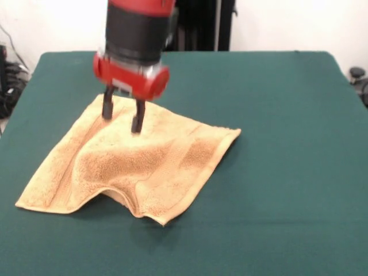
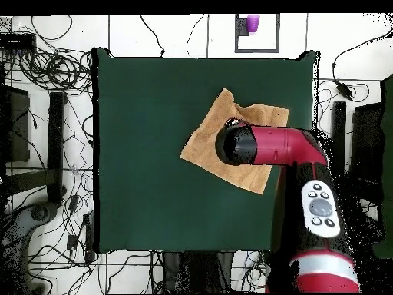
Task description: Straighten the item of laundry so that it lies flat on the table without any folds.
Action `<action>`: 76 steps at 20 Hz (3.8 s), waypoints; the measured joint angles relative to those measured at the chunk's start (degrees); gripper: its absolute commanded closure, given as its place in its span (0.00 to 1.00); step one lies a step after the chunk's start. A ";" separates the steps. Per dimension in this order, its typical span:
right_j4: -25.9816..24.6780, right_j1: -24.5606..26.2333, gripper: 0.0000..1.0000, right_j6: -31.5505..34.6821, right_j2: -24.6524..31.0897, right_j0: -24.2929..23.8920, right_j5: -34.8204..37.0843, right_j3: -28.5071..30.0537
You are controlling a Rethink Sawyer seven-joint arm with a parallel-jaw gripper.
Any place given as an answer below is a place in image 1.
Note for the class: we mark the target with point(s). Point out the dark green table cloth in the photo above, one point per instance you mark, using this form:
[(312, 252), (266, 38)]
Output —
[(258, 201)]

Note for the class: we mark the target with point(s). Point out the black round floor object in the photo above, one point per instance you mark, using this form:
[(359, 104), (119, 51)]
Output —
[(359, 83)]

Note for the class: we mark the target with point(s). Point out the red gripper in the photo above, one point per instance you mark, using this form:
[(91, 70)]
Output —
[(135, 80)]

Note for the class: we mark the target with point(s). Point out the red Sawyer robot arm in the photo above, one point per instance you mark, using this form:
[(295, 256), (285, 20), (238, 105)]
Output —
[(138, 28)]

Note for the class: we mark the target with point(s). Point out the black upright stand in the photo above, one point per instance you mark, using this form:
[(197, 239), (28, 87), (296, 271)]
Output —
[(201, 28)]

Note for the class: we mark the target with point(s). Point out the black box device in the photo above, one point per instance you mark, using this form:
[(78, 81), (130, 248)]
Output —
[(2, 66)]

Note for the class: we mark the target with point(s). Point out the tan terry towel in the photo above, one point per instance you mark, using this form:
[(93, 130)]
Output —
[(138, 166)]

